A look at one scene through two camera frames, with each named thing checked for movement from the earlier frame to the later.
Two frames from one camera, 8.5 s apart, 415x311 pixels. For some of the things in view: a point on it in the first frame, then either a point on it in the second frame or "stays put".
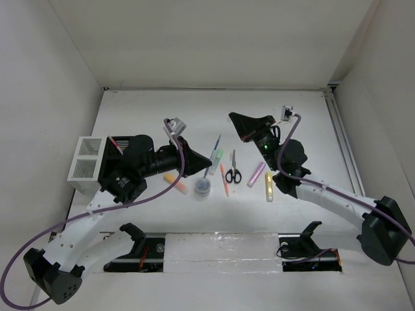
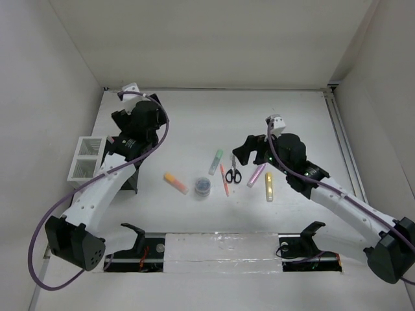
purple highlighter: (255, 175) stays put
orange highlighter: (179, 186) stays put
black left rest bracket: (147, 254) stays put
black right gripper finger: (246, 125) to (243, 151)
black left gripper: (194, 162) to (123, 118)
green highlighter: (216, 162) stays put
